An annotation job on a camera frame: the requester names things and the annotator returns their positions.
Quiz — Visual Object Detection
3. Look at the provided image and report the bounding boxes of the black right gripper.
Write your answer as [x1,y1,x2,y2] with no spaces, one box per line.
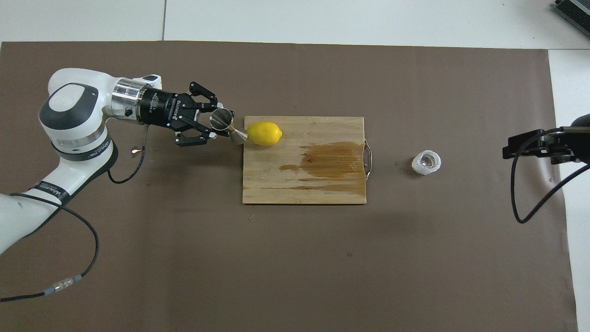
[502,114,590,164]

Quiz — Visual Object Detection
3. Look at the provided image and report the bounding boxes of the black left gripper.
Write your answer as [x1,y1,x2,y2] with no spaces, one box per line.
[138,82,234,148]

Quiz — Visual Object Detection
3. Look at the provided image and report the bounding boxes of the steel jigger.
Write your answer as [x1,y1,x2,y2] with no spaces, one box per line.
[210,109,249,146]

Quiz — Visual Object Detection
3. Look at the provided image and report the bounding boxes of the small clear textured glass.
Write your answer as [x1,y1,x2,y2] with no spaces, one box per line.
[411,150,442,176]

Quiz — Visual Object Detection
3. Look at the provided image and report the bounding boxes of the yellow lemon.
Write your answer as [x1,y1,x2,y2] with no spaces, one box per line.
[246,121,283,147]

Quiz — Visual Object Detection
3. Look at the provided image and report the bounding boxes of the wooden cutting board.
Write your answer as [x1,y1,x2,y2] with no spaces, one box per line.
[242,116,373,205]

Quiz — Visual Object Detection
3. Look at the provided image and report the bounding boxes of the black ribbed device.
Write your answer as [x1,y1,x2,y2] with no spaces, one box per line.
[555,0,590,38]

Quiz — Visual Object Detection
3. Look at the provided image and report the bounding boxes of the brown paper table mat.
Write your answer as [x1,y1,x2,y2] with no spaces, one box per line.
[0,41,579,332]

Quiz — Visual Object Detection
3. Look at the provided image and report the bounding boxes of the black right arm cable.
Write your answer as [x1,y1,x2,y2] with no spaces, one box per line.
[510,130,590,224]

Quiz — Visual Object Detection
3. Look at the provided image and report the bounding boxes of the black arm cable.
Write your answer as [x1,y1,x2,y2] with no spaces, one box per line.
[510,130,590,224]
[0,124,150,303]

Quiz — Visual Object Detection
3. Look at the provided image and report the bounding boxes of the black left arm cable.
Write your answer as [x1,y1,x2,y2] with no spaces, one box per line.
[0,124,150,303]

